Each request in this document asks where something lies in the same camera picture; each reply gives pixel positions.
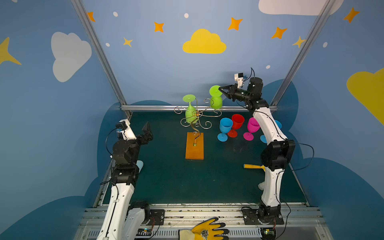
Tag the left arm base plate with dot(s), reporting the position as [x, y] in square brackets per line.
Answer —
[154, 217]

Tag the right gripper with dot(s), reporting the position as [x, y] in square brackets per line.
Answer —
[231, 91]

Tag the right circuit board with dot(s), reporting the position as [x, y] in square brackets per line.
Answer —
[268, 233]

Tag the red wine glass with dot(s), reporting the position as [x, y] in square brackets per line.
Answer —
[238, 121]

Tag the green wine glass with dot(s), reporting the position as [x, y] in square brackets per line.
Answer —
[216, 100]
[191, 112]

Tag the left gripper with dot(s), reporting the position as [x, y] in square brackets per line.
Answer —
[144, 136]

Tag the light blue toy spatula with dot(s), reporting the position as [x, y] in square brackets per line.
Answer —
[140, 165]

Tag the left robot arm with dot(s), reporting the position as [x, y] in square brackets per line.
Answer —
[122, 221]

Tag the orange wooden rack base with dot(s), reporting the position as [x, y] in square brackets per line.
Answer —
[195, 146]

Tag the left circuit board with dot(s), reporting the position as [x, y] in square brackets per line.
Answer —
[146, 232]

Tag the gold wire glass rack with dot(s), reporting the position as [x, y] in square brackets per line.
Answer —
[205, 112]

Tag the circuit board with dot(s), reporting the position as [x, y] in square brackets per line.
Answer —
[146, 232]
[268, 233]

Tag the yellow black work glove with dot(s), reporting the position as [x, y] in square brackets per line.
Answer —
[210, 229]

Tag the aluminium frame rail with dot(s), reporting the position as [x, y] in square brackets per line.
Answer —
[147, 108]

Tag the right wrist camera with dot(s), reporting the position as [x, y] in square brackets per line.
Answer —
[239, 79]

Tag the white brush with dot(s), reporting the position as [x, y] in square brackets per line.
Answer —
[261, 186]

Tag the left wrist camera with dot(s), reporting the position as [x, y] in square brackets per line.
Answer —
[124, 130]

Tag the yellow toy shovel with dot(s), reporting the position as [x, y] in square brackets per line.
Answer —
[247, 166]

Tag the blue wine glass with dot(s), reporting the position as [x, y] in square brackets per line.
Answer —
[271, 131]
[226, 125]

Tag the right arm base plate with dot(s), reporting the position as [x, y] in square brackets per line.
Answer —
[255, 217]

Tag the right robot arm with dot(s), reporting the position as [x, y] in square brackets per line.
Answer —
[278, 153]

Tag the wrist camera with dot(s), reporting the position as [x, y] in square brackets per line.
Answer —
[124, 130]
[239, 79]

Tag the pink wine glass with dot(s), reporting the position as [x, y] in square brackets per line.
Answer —
[252, 126]

